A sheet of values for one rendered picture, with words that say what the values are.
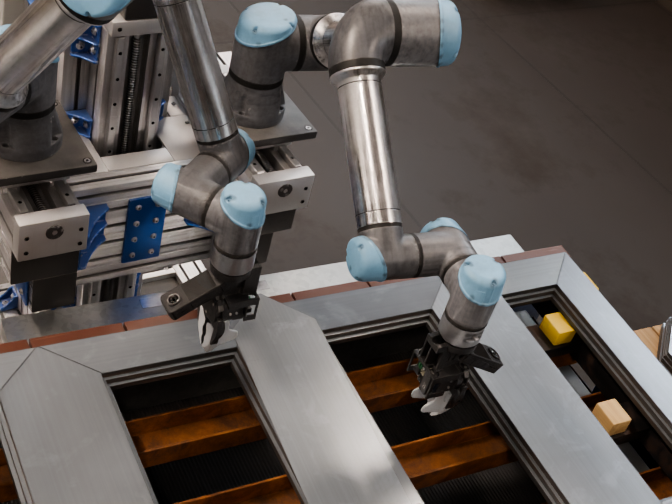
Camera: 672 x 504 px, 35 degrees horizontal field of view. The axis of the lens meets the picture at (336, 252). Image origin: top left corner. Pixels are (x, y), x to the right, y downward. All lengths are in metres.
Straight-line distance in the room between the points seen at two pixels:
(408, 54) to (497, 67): 3.14
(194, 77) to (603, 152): 3.08
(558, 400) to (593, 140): 2.65
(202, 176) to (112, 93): 0.49
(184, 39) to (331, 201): 2.14
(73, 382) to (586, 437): 0.97
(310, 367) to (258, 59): 0.63
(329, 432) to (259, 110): 0.71
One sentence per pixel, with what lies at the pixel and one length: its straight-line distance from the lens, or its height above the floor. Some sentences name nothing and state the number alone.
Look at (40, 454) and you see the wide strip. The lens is 1.87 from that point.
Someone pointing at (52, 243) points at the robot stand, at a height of 0.94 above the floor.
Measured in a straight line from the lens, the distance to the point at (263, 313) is 2.14.
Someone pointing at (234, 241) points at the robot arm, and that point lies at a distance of 1.77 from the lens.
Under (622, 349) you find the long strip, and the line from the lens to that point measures 2.39.
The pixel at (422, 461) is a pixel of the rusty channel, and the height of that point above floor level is 0.68.
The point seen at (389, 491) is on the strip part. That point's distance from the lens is 1.93.
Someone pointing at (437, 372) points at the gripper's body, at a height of 1.03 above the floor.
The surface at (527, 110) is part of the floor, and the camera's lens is 4.77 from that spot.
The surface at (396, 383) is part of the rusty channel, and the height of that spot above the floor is 0.68.
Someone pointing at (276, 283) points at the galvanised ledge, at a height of 0.68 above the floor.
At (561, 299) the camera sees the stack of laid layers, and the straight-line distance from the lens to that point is 2.45.
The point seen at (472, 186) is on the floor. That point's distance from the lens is 4.18.
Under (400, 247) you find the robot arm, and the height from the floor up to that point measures 1.24.
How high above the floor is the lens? 2.33
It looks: 40 degrees down
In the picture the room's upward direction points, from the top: 17 degrees clockwise
